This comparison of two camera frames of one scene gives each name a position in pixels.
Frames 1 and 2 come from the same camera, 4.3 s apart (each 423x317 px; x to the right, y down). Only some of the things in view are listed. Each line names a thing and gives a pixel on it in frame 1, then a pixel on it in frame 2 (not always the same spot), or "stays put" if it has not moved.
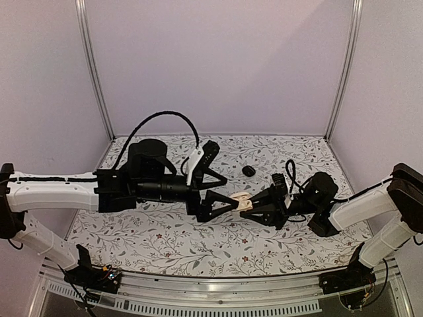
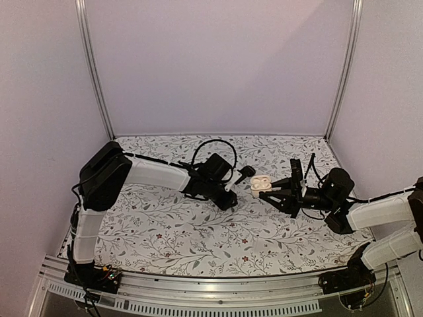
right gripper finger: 268,216 -> 281,199
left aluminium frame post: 80,5 stays put
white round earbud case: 244,203 -> 260,183
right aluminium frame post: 353,47 stays put
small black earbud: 210,150 -> 238,175
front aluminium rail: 383,292 stays put
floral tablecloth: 164,238 stays put
